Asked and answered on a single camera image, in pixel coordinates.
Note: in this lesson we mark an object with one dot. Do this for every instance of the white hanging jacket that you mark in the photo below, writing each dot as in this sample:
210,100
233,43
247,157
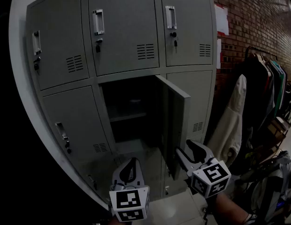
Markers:
232,125

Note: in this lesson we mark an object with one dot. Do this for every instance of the black hanging garment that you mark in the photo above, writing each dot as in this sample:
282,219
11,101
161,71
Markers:
255,97

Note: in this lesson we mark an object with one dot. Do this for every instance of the large white wall paper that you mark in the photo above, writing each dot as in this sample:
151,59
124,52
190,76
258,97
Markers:
221,20

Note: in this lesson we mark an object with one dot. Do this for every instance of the grey metal locker cabinet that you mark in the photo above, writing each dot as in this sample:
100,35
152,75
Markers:
126,27

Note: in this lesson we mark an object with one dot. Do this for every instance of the narrow white wall paper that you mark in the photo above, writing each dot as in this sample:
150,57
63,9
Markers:
219,54

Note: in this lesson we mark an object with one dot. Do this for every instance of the person's right forearm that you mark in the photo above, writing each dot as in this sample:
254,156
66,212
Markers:
227,211

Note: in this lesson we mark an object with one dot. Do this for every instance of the grey locker door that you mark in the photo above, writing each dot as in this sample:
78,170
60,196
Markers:
176,125

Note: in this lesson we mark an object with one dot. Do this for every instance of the black clothes rack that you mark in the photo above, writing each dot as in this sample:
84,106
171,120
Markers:
258,49

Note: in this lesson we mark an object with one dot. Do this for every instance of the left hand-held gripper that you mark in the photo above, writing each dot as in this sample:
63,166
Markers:
129,201

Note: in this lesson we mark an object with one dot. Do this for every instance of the grey backpack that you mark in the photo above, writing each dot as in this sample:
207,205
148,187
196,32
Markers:
272,184

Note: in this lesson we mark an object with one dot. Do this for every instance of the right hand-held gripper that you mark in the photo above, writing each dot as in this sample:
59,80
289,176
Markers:
212,178

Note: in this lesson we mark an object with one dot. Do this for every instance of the brown cardboard box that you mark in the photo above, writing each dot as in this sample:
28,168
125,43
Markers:
278,129

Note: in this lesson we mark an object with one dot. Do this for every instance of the green hanging garment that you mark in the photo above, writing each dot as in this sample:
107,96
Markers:
280,88

